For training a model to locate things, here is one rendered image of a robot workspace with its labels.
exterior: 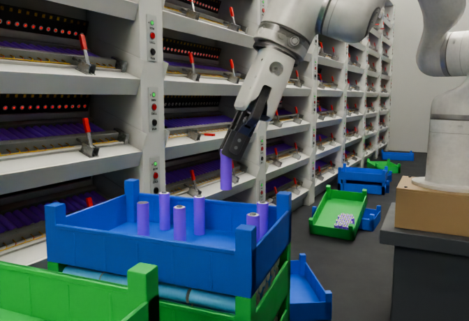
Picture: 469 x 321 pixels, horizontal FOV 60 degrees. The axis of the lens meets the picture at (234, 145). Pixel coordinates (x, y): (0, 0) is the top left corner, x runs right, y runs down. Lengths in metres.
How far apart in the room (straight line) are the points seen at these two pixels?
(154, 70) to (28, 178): 0.45
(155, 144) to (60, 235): 0.61
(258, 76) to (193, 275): 0.28
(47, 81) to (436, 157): 0.98
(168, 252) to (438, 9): 0.86
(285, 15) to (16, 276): 0.47
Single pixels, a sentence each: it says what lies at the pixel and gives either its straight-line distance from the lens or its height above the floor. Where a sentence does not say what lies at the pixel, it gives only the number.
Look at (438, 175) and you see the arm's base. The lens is 1.23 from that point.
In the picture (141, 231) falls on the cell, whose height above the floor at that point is 0.43.
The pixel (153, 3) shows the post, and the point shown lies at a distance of 1.19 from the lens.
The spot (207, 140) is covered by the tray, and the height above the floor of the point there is 0.48.
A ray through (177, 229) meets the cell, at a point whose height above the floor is 0.43.
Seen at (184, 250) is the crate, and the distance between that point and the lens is 0.50.
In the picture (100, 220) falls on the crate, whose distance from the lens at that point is 0.71.
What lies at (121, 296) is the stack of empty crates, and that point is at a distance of 0.41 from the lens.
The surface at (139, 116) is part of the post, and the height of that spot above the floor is 0.58.
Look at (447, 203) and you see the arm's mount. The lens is 1.17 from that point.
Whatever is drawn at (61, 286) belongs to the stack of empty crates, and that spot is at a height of 0.44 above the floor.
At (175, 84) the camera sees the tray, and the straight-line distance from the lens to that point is 1.24.
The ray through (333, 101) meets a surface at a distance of 3.04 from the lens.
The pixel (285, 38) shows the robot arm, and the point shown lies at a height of 0.71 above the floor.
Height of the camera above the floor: 0.63
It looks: 7 degrees down
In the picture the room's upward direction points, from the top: straight up
